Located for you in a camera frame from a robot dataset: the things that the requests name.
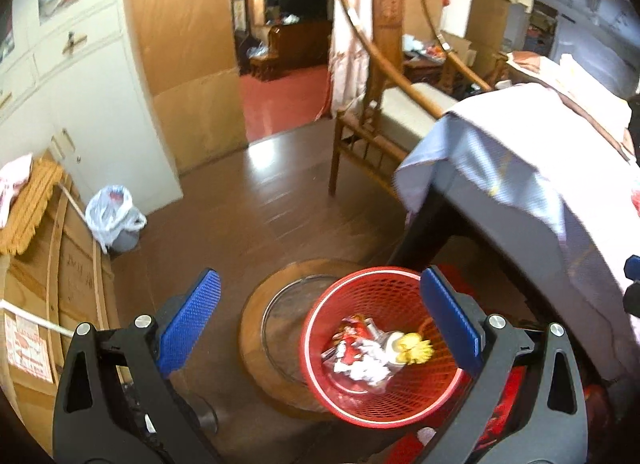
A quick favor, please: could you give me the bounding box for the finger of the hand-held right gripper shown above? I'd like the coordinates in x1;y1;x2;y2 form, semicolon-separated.
624;255;640;317

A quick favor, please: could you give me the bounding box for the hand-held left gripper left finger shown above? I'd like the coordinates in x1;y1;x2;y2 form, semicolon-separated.
52;268;222;464

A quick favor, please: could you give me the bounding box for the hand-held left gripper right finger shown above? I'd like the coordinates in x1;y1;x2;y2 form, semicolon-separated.
420;265;588;464

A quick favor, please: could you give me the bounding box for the yellow ribbon bow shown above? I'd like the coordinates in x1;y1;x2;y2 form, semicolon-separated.
392;331;433;365

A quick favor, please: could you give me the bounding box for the red snack wrapper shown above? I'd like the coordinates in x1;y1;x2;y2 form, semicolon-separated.
332;314;396;385

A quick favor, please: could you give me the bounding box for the red mesh basket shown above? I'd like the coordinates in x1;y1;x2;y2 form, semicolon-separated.
300;268;473;427

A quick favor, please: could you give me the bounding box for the round wooden tray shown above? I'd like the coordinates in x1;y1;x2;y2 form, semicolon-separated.
240;259;361;420

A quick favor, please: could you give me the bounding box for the red plastic object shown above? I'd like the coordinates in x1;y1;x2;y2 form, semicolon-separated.
475;366;531;450

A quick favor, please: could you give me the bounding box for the grey waste bin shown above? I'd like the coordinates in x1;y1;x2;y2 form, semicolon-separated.
107;229;141;253

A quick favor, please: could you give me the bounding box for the bin with white bag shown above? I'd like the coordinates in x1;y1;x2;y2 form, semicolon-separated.
85;185;148;252

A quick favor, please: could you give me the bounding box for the orange woven mat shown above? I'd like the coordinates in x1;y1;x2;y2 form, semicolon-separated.
0;156;66;257

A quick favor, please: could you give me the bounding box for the wooden armchair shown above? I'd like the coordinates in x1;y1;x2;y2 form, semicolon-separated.
327;0;508;197

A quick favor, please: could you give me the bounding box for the brown patterned pillow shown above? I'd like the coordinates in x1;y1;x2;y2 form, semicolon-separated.
506;50;591;94

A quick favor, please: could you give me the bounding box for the pink cloth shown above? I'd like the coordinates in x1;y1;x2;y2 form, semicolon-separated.
0;154;33;227

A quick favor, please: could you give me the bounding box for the white cabinet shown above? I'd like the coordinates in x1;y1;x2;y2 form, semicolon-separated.
0;0;183;225

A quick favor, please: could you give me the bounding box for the red printed white curtain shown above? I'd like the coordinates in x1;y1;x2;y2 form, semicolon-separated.
327;0;381;119

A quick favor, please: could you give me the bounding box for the dark wooden sideboard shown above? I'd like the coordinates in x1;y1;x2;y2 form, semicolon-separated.
250;18;333;82

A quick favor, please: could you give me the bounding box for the black table frame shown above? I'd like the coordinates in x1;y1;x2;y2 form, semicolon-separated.
387;184;531;319

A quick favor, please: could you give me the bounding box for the brown strapped carton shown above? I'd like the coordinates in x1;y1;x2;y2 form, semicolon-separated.
0;154;121;455

